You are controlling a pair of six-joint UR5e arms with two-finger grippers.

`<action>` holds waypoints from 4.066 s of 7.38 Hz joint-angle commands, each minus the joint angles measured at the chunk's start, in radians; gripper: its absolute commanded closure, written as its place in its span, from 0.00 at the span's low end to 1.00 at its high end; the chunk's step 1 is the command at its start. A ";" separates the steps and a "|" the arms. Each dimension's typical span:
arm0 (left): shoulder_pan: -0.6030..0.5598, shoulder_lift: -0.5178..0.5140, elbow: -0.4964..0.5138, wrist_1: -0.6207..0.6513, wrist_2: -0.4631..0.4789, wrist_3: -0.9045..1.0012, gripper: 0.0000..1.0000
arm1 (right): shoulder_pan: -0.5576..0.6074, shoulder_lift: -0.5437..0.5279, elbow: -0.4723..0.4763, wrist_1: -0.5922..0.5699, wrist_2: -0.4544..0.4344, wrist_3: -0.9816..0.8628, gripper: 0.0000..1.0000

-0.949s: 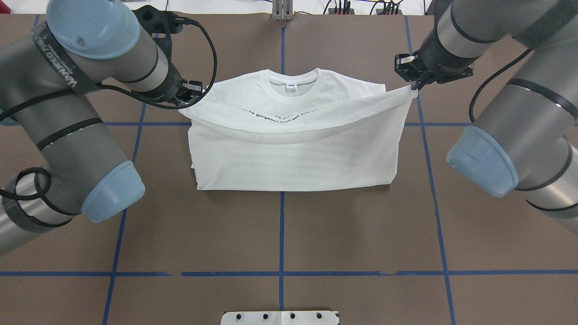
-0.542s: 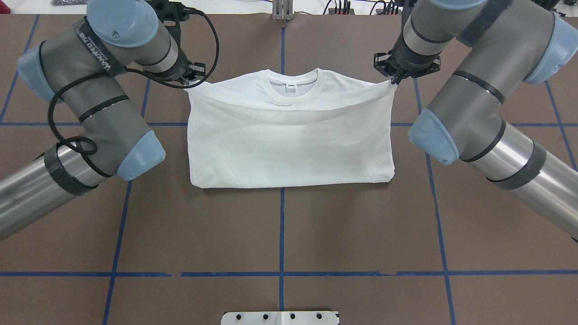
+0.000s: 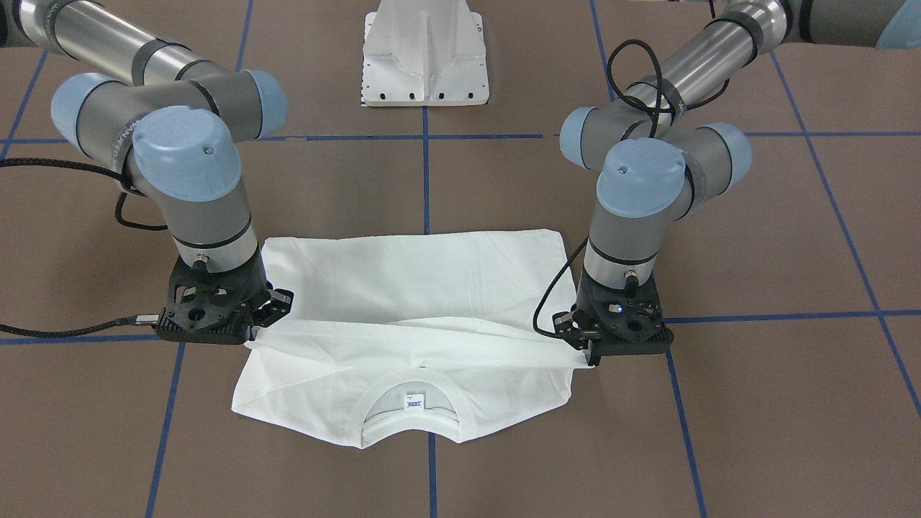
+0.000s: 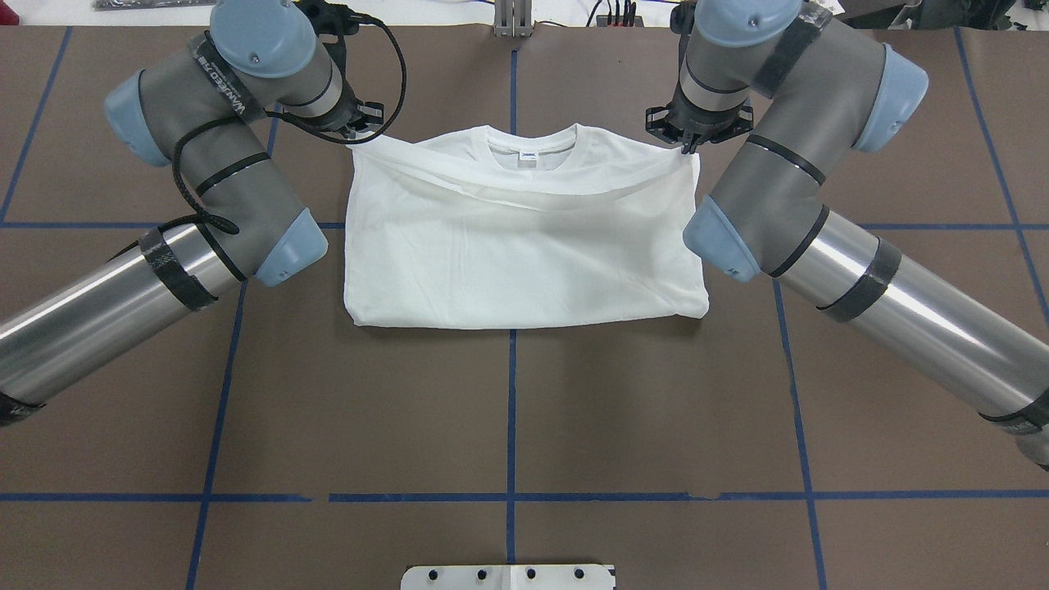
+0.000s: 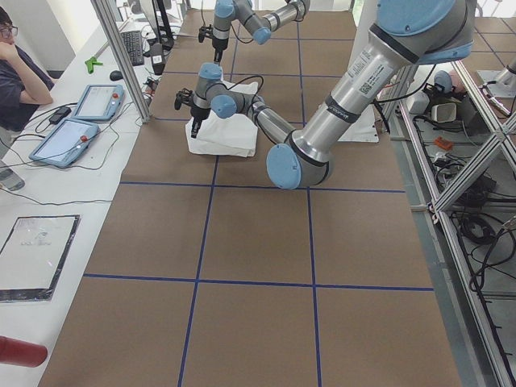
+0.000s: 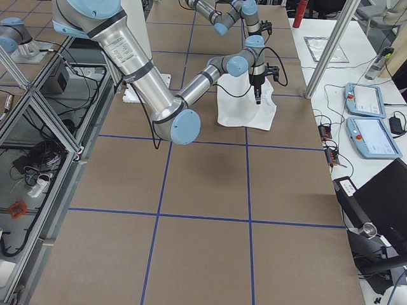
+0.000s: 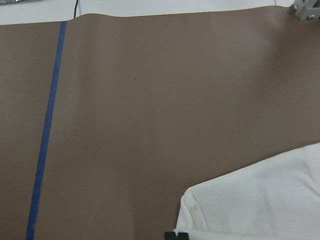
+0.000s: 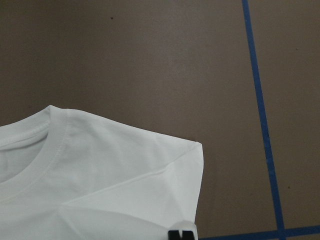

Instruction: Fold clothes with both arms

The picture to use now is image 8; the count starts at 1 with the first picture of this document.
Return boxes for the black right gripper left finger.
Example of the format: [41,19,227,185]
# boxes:
[167,230,181,240]

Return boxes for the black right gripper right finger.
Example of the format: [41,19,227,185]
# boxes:
[181,230,194,240]

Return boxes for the white long-sleeve printed shirt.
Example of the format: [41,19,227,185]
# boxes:
[0,105,204,240]

